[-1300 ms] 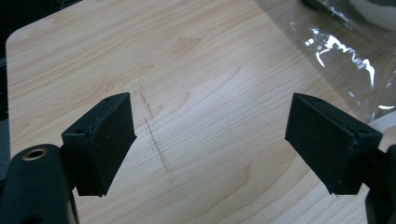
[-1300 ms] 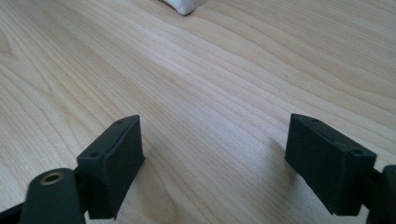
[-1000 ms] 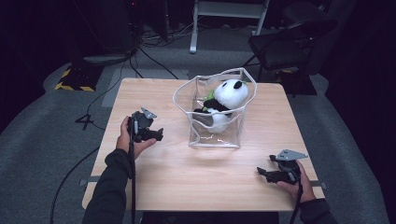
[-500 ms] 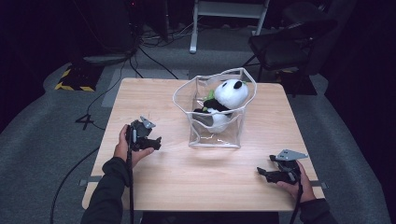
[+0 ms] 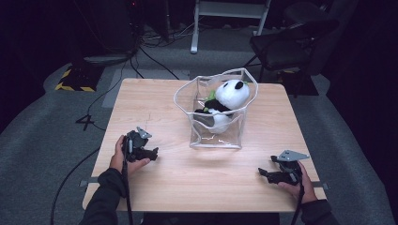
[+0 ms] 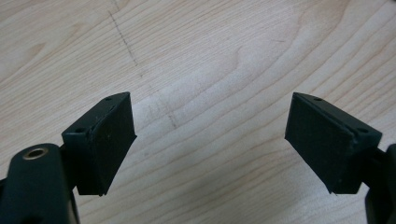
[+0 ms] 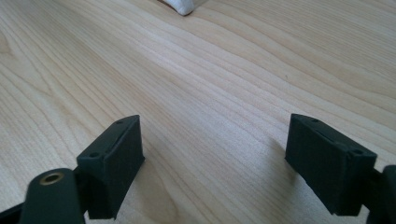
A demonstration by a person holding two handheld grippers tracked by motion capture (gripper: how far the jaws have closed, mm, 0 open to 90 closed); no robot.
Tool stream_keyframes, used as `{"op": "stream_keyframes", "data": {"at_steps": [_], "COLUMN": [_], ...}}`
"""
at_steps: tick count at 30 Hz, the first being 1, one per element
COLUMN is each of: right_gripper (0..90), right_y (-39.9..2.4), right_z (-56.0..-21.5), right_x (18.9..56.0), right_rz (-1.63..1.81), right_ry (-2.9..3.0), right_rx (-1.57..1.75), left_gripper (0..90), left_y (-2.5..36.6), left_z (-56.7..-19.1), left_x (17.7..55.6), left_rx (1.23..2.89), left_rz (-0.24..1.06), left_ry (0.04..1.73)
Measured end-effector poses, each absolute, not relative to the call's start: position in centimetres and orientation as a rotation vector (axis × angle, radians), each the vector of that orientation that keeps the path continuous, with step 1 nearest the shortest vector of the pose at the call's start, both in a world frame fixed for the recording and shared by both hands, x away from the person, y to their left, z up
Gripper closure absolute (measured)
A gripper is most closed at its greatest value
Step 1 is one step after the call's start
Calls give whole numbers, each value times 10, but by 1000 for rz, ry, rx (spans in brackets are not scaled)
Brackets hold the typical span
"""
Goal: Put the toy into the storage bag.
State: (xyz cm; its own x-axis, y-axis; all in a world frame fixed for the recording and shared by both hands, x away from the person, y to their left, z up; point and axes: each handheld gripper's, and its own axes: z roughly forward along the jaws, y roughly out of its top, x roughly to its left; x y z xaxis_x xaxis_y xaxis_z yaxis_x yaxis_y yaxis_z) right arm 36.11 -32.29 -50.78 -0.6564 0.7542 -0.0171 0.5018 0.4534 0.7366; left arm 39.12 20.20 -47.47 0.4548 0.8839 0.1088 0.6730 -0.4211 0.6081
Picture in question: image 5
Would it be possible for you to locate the dark equipment stand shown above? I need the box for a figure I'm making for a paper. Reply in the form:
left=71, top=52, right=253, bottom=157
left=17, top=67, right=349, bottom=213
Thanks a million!
left=70, top=0, right=143, bottom=68

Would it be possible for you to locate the person's left hand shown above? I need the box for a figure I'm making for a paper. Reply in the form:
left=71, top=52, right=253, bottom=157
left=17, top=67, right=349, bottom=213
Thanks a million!
left=109, top=134, right=152, bottom=175

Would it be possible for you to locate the thick black floor cable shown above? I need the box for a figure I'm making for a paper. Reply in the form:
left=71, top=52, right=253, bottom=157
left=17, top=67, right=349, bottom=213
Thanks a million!
left=50, top=145, right=101, bottom=225

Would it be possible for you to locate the yellow black striped base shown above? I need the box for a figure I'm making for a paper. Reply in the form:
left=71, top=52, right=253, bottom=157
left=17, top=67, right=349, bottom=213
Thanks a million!
left=54, top=63, right=105, bottom=93

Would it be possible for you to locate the panda plush toy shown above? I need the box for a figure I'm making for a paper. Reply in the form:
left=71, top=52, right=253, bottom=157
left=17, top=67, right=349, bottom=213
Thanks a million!
left=193, top=78, right=252, bottom=135

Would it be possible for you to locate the white metal stand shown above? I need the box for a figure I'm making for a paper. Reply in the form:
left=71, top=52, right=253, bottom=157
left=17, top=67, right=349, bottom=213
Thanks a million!
left=190, top=0, right=273, bottom=55

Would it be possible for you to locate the clear plastic bag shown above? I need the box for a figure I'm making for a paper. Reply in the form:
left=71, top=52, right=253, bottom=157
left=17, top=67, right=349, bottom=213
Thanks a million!
left=173, top=67, right=260, bottom=150

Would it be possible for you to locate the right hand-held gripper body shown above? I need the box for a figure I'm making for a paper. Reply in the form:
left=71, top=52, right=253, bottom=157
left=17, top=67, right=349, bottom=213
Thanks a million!
left=269, top=149, right=311, bottom=186

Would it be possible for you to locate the black chair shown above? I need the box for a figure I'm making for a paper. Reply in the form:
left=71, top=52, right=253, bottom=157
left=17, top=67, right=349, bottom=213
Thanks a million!
left=241, top=1, right=342, bottom=84

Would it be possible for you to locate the grey table edge bracket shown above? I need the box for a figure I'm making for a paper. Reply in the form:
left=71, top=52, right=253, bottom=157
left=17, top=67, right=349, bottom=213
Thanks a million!
left=312, top=180, right=330, bottom=191
left=79, top=176, right=100, bottom=188

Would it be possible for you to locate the thin black floor cable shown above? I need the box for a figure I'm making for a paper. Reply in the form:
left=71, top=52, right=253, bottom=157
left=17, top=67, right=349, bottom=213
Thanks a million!
left=85, top=60, right=129, bottom=132

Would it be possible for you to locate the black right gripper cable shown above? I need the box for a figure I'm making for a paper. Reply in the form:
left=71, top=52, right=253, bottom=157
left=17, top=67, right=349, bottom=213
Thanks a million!
left=290, top=172, right=306, bottom=225

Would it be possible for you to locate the bundle of floor cables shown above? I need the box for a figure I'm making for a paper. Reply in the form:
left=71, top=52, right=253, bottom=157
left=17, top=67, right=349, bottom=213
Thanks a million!
left=140, top=15, right=201, bottom=49

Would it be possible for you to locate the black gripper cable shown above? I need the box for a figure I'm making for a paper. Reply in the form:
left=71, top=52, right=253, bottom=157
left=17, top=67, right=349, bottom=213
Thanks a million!
left=290, top=172, right=306, bottom=225
left=120, top=137, right=135, bottom=225

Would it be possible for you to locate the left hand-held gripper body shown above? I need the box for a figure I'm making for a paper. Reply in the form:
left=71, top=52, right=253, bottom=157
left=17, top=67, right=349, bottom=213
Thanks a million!
left=122, top=126, right=153, bottom=163

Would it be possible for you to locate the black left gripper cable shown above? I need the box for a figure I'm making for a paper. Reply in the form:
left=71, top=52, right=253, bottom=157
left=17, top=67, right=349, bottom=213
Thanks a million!
left=120, top=137, right=135, bottom=225

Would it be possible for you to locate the person's right hand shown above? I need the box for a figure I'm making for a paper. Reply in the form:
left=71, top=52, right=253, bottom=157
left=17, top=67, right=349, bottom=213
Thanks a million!
left=277, top=160, right=319, bottom=205

